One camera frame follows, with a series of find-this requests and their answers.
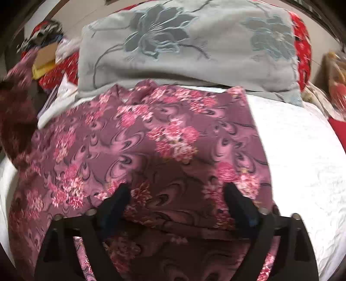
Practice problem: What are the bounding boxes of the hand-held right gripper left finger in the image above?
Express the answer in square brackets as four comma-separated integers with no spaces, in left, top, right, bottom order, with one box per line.
[35,183,132,281]

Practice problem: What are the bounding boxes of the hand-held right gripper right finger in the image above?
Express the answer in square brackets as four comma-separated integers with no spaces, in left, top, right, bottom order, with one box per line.
[225,182,319,281]

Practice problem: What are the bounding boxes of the purple floral garment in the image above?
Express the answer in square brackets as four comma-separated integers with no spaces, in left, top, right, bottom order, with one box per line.
[5,50,282,281]

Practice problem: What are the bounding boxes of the pile of clothes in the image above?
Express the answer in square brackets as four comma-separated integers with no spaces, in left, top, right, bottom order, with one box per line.
[18,20,65,52]

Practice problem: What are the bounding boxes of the white quilted bedspread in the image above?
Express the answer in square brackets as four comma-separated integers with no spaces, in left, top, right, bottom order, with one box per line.
[0,84,346,276]

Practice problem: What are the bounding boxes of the plain red cloth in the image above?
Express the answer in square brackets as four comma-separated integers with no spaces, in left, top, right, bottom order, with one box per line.
[328,113,346,146]

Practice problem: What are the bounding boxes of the white plastic packet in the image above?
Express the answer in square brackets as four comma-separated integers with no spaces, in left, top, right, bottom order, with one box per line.
[38,74,79,119]

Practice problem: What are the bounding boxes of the dark fuzzy cloth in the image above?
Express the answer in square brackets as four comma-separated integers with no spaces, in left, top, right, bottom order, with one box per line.
[0,81,37,165]

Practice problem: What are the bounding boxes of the beige crumpled cloth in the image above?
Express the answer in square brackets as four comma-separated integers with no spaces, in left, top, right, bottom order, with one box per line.
[303,81,330,117]

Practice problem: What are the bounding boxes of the yellow box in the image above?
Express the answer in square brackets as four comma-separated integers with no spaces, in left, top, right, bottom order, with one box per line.
[32,61,56,79]

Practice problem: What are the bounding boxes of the bagged plush toys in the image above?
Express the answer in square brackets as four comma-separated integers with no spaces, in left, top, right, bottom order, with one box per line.
[323,51,346,114]

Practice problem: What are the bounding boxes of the grey flower pillow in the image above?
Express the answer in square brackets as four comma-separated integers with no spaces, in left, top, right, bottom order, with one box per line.
[76,0,303,107]

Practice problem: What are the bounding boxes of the white plastic bag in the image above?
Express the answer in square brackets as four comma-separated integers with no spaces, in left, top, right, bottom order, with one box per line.
[55,38,82,64]

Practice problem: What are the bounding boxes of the cardboard box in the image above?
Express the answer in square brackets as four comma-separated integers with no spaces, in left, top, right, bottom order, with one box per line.
[34,42,58,68]

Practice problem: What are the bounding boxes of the red floral blanket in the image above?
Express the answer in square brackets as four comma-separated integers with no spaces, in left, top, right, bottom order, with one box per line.
[30,0,312,94]

